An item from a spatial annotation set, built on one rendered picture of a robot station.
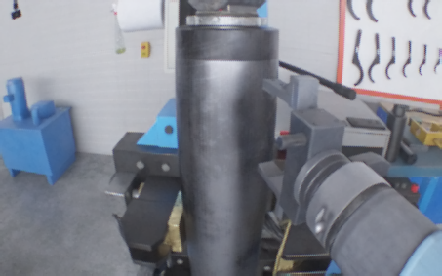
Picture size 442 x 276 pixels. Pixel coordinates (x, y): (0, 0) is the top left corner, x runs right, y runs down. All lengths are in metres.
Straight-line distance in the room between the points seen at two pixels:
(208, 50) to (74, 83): 2.80
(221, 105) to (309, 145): 0.26
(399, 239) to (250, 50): 0.41
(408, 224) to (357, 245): 0.05
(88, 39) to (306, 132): 2.86
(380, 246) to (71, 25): 3.13
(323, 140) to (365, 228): 0.12
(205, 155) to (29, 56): 3.23
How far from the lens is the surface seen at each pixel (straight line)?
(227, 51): 0.51
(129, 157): 0.97
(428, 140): 1.33
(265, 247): 1.25
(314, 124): 0.30
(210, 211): 0.66
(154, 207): 0.82
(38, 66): 3.56
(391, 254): 0.22
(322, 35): 2.68
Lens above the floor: 1.51
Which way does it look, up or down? 25 degrees down
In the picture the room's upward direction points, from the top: straight up
